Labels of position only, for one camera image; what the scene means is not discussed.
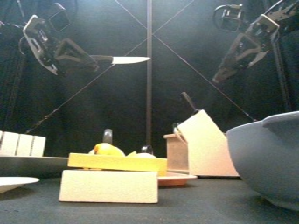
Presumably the cream rectangular block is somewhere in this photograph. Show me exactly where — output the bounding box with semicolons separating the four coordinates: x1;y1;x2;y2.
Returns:
58;169;161;205

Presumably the grey rectangular tray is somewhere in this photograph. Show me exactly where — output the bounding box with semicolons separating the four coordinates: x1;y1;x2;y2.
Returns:
0;155;71;178

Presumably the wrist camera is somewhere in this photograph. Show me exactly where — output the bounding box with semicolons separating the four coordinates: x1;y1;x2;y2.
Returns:
46;2;72;32
218;3;249;33

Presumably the blue bowl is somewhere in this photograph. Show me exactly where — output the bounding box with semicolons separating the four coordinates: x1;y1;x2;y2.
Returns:
226;110;299;212

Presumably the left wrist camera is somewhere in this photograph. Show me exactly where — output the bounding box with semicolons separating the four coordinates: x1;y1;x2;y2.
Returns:
46;2;72;32

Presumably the black-handled white-blade toy knife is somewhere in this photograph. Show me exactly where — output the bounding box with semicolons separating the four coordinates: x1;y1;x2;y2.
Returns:
88;54;153;66

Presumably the white plate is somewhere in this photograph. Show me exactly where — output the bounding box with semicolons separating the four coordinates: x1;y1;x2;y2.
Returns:
0;176;42;194

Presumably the black right camera cable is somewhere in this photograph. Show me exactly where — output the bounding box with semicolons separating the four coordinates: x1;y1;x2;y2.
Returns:
211;3;235;30

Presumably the grey vertical frame pole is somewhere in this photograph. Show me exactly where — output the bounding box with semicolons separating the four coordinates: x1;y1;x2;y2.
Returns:
145;0;155;147

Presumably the yellow rectangular slab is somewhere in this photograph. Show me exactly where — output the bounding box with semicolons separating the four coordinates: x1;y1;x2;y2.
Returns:
67;152;170;173

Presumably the pink cutting board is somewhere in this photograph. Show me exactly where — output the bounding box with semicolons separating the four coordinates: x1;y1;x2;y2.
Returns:
157;171;199;186

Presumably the orange-yellow toy corn piece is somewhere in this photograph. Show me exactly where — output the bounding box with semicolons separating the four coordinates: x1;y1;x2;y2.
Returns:
88;142;127;157

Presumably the pale yellow toy corn piece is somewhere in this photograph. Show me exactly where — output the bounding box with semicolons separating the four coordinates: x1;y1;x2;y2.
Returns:
126;150;158;160

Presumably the white sliced toy block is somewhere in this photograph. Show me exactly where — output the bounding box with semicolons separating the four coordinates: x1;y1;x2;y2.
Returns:
0;130;48;158

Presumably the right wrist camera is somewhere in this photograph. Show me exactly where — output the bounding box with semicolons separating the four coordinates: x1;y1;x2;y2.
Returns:
218;3;249;33

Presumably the wooden knife block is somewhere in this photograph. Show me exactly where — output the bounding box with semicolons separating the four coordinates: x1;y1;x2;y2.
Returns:
163;108;241;178

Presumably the black knife handle in block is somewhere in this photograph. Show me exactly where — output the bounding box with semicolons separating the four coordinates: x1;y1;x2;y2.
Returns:
181;91;202;116

